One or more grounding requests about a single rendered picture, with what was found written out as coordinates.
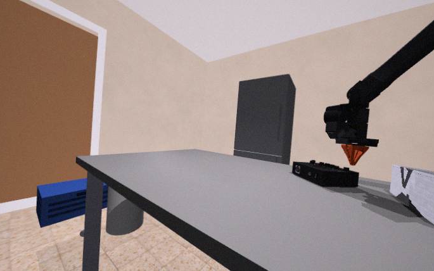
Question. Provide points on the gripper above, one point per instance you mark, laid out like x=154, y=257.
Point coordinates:
x=351, y=150

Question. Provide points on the black lighting desk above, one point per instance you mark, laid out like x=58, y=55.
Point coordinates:
x=326, y=174

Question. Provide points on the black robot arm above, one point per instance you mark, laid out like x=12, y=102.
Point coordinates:
x=363, y=92

